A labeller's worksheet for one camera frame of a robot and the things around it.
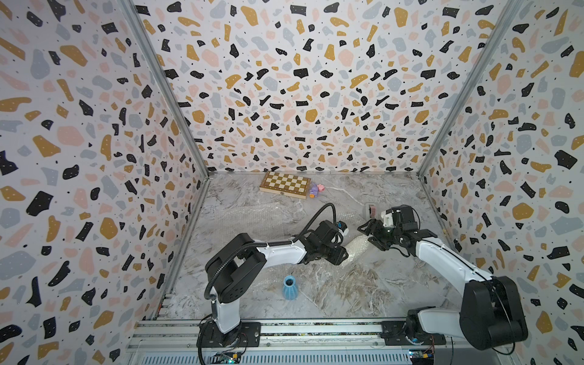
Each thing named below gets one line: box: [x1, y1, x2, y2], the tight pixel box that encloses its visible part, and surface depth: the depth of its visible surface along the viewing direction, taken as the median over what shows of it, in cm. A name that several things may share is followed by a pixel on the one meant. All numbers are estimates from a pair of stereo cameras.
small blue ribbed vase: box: [282, 275, 299, 302], surface depth 76 cm
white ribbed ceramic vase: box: [338, 234, 371, 268], surface depth 89 cm
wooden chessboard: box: [258, 171, 312, 200], surface depth 115 cm
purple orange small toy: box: [308, 182, 319, 199], surface depth 112 cm
